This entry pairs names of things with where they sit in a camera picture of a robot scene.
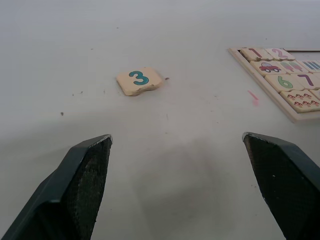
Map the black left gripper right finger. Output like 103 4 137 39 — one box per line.
241 132 320 240

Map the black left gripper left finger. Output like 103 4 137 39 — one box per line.
0 134 114 240

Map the wooden number six tile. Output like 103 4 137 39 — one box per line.
263 73 306 94

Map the wooden puzzle board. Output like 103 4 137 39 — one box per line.
227 47 320 124

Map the wooden number seven tile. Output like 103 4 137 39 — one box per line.
290 72 320 91

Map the wooden number three tile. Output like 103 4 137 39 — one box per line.
116 66 164 97

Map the wooden number two tile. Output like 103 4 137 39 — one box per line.
265 47 296 62

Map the wooden number one tile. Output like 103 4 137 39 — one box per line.
240 47 275 63

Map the wooden mushrooms tile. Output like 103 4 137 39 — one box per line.
279 89 320 114

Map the wooden red car tile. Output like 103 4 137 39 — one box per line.
249 60 288 77

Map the wooden ice lollies tile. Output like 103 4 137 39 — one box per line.
277 59 314 75

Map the wooden blue bars tile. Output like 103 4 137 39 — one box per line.
299 59 320 74

